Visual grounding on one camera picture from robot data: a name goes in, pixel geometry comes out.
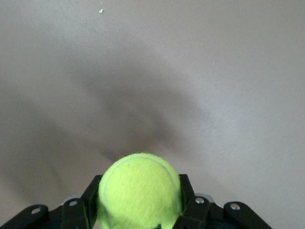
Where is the yellow tennis ball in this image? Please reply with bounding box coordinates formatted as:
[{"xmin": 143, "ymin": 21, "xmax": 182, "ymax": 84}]
[{"xmin": 96, "ymin": 152, "xmax": 183, "ymax": 229}]

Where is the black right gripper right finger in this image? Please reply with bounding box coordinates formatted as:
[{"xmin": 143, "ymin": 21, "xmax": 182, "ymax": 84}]
[{"xmin": 176, "ymin": 174, "xmax": 216, "ymax": 229}]

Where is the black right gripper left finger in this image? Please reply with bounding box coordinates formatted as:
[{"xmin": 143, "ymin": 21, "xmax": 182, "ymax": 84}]
[{"xmin": 61, "ymin": 175, "xmax": 103, "ymax": 229}]

